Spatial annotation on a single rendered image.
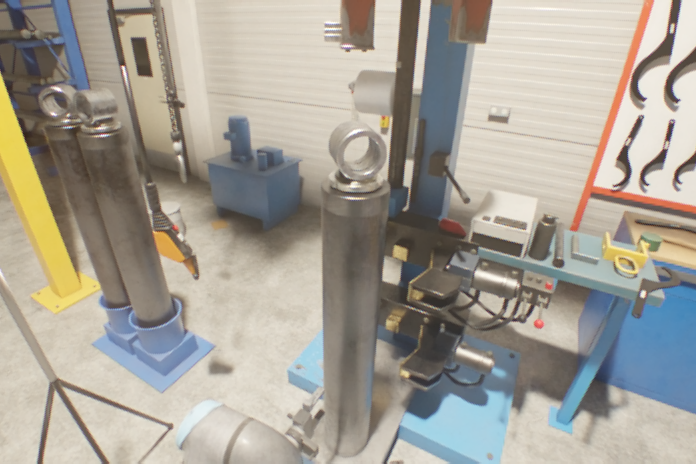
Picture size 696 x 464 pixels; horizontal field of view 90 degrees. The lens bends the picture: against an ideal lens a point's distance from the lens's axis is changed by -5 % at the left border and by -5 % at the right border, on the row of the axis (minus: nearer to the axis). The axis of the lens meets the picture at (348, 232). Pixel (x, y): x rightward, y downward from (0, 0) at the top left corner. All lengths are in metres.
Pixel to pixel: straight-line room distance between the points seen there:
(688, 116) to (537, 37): 1.16
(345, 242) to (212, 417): 0.58
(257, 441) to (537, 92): 3.04
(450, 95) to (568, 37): 1.67
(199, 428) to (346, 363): 0.70
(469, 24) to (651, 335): 2.01
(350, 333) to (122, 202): 1.29
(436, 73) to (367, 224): 0.90
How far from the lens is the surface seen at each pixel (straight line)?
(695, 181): 3.54
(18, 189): 3.24
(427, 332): 2.00
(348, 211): 1.07
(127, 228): 2.12
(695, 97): 3.40
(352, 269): 1.17
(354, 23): 1.33
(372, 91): 2.34
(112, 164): 2.00
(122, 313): 2.69
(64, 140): 2.26
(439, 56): 1.78
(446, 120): 1.79
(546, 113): 3.35
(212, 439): 0.89
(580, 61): 3.31
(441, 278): 1.57
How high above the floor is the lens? 1.89
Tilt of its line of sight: 29 degrees down
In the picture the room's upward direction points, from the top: 2 degrees clockwise
